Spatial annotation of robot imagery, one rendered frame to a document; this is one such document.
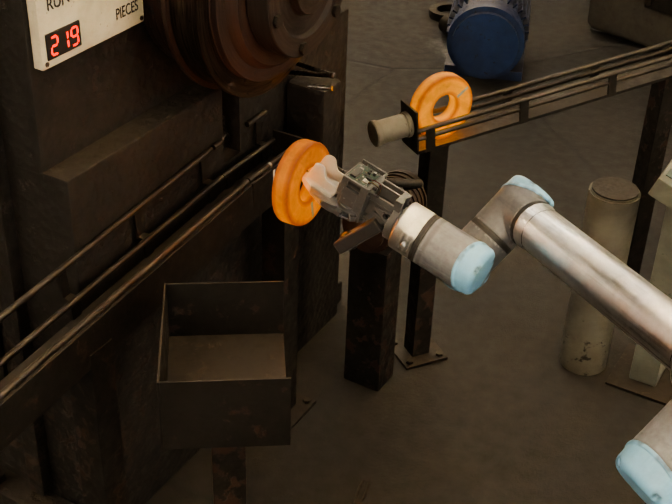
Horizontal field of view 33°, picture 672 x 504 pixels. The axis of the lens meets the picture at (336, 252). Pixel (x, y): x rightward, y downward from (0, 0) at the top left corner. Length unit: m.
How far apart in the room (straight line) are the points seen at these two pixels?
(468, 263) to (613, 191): 0.89
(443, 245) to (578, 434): 1.02
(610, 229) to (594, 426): 0.48
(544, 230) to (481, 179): 1.84
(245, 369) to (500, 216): 0.52
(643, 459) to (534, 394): 1.27
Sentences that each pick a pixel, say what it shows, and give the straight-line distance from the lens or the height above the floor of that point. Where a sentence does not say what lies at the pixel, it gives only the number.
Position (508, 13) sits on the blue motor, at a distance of 4.27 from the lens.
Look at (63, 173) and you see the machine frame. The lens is 2.00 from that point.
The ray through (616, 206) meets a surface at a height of 0.51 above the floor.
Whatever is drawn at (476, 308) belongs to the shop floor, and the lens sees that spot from 3.16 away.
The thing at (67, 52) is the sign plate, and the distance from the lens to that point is 1.95.
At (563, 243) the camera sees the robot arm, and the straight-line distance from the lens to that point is 1.92.
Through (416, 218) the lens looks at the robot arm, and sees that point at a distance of 1.92.
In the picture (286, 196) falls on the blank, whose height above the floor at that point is 0.84.
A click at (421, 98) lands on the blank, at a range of 2.56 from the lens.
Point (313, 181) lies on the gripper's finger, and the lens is 2.00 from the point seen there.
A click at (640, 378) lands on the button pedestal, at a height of 0.02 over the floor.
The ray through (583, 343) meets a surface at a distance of 2.93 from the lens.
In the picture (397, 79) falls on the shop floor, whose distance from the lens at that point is 4.43.
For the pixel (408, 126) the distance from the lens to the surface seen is 2.56.
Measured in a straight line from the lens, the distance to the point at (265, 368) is 1.96.
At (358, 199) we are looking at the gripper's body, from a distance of 1.94.
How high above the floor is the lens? 1.84
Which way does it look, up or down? 33 degrees down
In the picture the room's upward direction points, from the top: 2 degrees clockwise
